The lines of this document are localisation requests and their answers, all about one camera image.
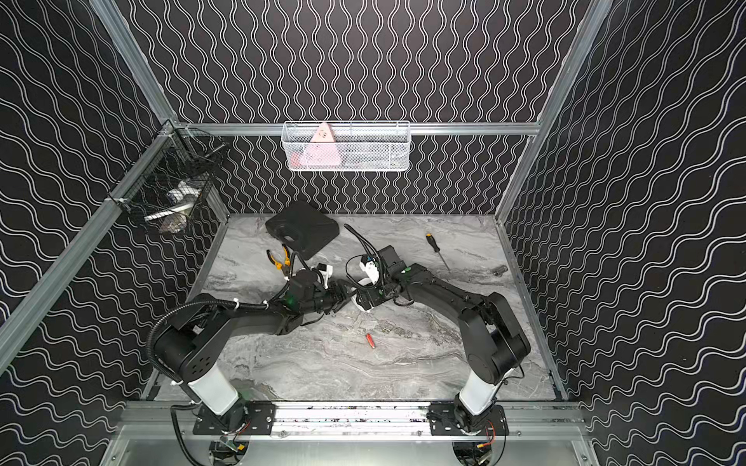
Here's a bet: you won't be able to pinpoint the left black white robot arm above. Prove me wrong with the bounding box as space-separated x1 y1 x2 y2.
146 279 355 429

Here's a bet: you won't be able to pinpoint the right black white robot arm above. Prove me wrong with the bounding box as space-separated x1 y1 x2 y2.
356 264 532 417

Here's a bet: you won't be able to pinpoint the black yellow screwdriver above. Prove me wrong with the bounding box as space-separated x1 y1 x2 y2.
425 233 451 271

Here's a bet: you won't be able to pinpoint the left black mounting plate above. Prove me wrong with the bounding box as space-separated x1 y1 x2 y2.
192 400 277 436

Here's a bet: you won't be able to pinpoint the black mounting plate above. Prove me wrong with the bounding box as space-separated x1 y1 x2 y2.
192 400 277 436
425 400 510 437

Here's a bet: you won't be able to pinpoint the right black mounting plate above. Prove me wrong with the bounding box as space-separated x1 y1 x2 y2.
425 400 510 437

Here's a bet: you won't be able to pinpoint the pink triangular card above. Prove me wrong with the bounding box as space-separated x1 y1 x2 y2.
299 122 342 169

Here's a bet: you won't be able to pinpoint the white items in black basket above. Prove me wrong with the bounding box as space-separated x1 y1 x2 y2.
143 180 205 234

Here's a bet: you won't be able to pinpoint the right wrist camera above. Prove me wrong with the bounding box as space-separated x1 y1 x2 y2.
359 246 406 285

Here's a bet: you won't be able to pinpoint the yellow handled pliers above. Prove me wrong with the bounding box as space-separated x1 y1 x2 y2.
265 244 293 275

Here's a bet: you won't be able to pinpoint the white wire wall basket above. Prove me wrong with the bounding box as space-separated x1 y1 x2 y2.
281 120 412 172

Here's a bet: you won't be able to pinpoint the black wire wall basket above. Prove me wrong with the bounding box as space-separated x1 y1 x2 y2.
113 127 229 233

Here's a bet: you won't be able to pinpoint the aluminium front rail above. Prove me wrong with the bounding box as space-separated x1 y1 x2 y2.
115 399 590 442

